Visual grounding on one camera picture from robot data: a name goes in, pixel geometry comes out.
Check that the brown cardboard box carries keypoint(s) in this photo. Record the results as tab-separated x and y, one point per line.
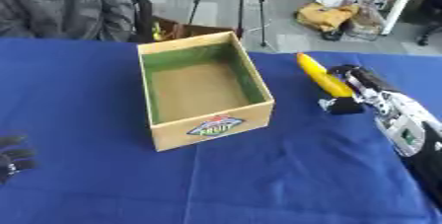
184	30

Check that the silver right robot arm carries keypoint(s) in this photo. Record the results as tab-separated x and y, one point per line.
406	126

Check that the black tripod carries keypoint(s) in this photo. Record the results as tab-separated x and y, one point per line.
239	4

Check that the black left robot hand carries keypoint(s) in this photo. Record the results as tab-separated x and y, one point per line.
12	157

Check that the yellow bag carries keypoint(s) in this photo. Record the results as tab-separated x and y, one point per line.
325	15

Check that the person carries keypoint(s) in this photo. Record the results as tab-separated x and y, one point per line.
63	2

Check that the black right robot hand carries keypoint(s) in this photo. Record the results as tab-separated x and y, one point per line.
347	104

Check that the black chair base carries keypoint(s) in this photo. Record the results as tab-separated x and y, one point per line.
429	32

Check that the yellow toy banana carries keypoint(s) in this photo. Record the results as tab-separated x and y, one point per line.
323	76

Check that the tan cardboard box green inside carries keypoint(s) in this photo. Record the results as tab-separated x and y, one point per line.
201	93

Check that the white pole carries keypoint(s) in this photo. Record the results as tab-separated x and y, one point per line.
401	2

